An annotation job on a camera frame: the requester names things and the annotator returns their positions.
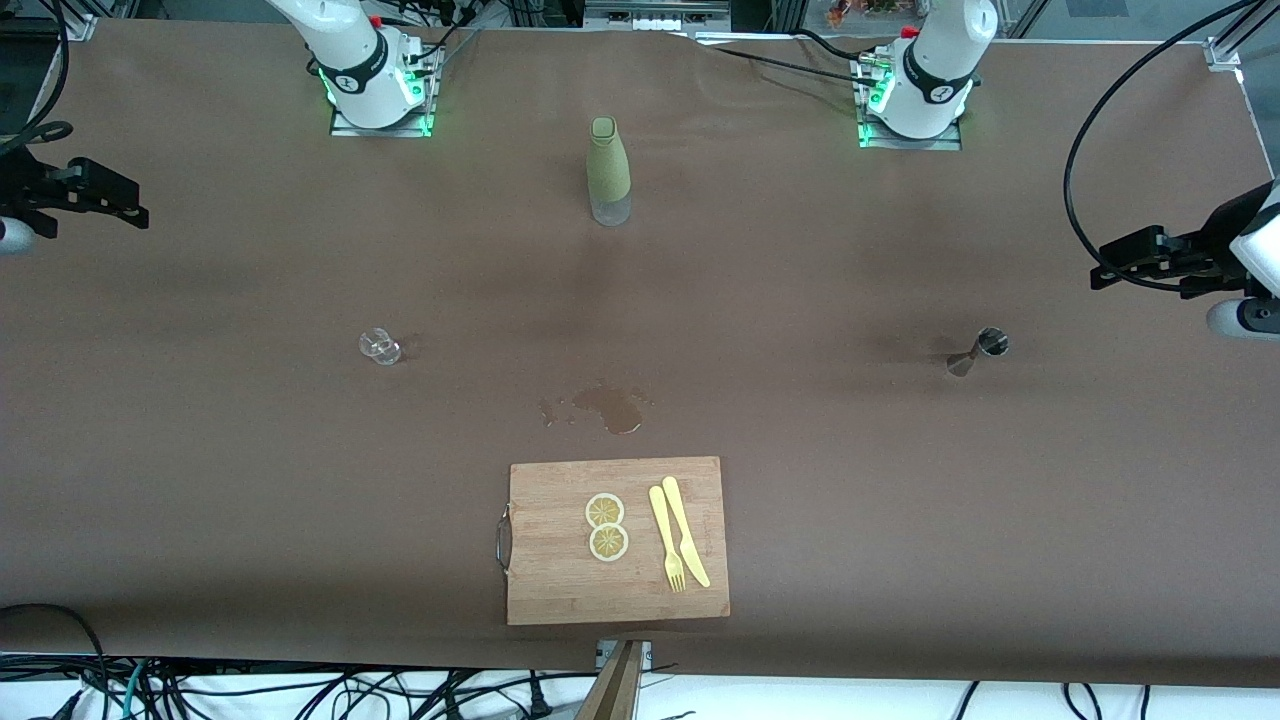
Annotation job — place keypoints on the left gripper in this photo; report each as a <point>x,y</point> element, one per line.
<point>1226,233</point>

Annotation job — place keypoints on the steel double cone jigger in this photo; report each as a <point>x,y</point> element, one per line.
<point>990,342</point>

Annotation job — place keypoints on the small clear glass measuring cup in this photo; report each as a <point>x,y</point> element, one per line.
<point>385,350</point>

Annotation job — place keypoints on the brown table cover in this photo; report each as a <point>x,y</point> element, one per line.
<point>300,500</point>

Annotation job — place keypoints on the green sleeved glass bottle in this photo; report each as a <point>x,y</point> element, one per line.
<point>608,170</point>

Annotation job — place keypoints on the liquid spill puddle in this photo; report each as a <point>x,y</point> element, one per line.
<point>612,408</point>

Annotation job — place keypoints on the yellow plastic knife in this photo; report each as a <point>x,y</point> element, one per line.
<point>680,520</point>

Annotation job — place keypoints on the grey power strip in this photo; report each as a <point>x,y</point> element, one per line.
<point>655,15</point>

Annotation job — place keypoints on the yellow plastic fork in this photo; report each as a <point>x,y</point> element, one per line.
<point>662,530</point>

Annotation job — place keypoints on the lemon slice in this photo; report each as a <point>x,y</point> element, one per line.
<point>605,510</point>
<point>608,543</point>

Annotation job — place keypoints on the wooden cutting board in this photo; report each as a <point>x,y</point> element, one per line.
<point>560,590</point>

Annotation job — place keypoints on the aluminium corner bracket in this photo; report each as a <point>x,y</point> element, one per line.
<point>78,27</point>

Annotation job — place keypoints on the aluminium frame profile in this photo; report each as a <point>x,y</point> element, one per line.
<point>1225,52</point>

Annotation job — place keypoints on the wooden camera post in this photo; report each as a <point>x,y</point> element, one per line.
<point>612,690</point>

